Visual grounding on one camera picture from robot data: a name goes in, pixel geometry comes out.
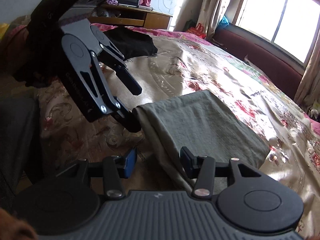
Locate floral satin bedspread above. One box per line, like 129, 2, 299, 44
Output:
0, 22, 320, 240

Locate maroon upholstered bench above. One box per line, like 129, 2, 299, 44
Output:
213, 27, 302, 99

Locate beige curtain left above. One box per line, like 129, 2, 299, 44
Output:
197, 0, 245, 40

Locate black folded garment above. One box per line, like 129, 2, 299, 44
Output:
104, 27, 158, 60

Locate hand in brown sleeve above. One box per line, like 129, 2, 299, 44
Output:
0, 209, 38, 240

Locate olive green pants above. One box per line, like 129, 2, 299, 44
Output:
133, 90, 270, 192

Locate beige curtain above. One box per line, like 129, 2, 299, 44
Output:
197, 0, 245, 40
293, 49, 320, 118

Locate bright window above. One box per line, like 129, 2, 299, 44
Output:
236, 0, 319, 66

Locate beige curtain right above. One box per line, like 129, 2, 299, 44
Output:
293, 49, 320, 118

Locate red gift bag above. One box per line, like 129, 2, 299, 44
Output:
187, 23, 206, 38

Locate wooden TV cabinet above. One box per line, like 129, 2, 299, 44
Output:
88, 4, 172, 30

